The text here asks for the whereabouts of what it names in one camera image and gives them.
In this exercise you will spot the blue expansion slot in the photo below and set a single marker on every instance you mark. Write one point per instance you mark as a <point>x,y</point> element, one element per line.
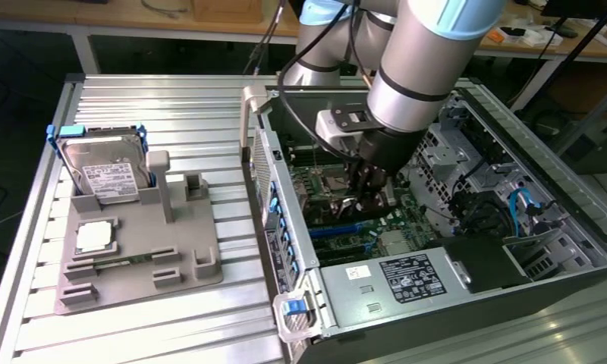
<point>333,230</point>

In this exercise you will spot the gray power supply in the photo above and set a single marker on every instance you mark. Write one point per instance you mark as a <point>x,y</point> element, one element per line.
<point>353,295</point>

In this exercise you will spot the silver CPU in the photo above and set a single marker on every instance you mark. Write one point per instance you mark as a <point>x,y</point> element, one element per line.
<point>94,237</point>

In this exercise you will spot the thin locking lever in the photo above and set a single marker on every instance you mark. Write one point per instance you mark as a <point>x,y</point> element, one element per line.
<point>315,155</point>

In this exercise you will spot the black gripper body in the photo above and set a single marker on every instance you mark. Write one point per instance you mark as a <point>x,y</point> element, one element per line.
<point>390,151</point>

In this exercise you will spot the small orange item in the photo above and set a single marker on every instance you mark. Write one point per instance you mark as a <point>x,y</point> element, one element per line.
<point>495,36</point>

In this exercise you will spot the gray wrist camera box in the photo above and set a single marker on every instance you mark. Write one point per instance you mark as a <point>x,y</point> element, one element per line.
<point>333,127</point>

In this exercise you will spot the cluttered wooden desk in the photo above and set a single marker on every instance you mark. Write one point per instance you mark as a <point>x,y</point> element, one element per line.
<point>526,49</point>

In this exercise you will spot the blue case latch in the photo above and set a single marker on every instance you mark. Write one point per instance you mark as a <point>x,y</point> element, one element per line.
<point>293,307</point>

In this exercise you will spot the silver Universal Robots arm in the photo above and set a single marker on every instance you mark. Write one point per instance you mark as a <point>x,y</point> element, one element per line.
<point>424,57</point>

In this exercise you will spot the CPU socket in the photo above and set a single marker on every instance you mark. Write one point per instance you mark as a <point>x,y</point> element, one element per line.
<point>336,182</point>

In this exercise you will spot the long wooden desk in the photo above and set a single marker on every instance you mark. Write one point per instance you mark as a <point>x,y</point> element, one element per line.
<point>40,17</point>

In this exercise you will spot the gray parts rack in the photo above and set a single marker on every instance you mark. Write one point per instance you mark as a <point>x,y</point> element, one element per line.
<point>141,242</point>

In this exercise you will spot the silver hard disk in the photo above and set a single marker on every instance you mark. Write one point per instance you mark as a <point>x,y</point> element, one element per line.
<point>102,167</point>

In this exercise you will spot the silver chipset heat sink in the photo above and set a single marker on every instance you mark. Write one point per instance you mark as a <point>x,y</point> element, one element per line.
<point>400,243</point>

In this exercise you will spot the blue disk carrier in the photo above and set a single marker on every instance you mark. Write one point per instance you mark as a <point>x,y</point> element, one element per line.
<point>70,130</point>

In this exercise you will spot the metal disk bay cage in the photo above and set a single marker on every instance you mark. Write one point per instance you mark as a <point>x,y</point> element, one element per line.
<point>450,163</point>

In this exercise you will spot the green RAM stick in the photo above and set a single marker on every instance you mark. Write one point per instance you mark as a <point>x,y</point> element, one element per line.
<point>127,260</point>

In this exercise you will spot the green motherboard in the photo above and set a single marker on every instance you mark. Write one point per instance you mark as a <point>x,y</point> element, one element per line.
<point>410,220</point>

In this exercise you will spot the black tripod pole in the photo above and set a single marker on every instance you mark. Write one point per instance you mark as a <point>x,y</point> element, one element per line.
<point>584,36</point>

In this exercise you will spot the open black PC case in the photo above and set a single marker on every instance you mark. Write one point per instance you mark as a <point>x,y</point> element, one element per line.
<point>486,314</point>

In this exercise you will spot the RAM memory stick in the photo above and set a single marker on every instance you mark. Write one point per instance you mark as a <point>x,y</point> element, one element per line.
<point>328,212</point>

